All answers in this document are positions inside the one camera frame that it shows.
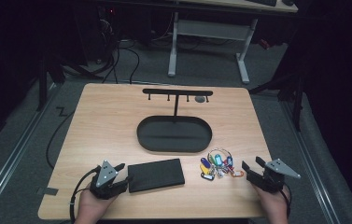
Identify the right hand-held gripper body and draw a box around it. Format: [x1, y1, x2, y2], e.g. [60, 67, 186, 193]
[246, 158, 302, 194]

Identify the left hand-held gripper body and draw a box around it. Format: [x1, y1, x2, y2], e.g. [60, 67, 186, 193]
[89, 160, 130, 201]

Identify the bunch of keys with coloured tags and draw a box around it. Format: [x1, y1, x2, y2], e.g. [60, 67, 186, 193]
[199, 147, 246, 182]

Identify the black wallet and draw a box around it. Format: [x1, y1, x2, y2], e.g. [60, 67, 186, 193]
[127, 158, 186, 194]

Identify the black key stand with tray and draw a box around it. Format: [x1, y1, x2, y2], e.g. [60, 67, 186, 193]
[135, 88, 214, 154]

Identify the person's right hand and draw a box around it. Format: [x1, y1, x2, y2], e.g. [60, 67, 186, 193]
[252, 184, 291, 224]

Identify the person's left hand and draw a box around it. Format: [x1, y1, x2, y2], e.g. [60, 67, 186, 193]
[74, 188, 118, 224]

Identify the grey tape strip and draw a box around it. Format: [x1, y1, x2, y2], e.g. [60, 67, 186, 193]
[35, 186, 60, 197]

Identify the black metal stand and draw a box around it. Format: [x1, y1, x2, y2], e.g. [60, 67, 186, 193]
[247, 69, 306, 133]
[35, 50, 67, 112]

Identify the black computer tower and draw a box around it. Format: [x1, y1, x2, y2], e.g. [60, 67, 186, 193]
[96, 4, 117, 64]

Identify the desk with white legs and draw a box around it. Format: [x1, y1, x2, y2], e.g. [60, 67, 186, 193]
[166, 0, 299, 86]

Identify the black keyboard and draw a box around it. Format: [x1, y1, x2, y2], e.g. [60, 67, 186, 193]
[246, 0, 278, 7]

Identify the right hand-held gripper cable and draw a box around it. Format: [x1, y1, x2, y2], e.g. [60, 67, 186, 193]
[280, 189, 293, 218]

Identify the hand-held gripper cable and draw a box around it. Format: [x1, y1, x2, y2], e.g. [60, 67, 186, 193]
[280, 189, 293, 218]
[68, 165, 102, 224]

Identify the left hand-held gripper cable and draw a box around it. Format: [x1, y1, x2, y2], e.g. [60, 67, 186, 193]
[68, 165, 102, 224]

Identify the metal floor rail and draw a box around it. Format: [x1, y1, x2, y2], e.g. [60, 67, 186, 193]
[279, 99, 342, 224]
[0, 83, 60, 220]

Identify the black floor cable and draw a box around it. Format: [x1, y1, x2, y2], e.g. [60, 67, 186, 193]
[45, 105, 76, 171]

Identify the bundle of black cables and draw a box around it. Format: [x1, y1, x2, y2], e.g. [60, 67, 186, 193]
[100, 18, 141, 85]

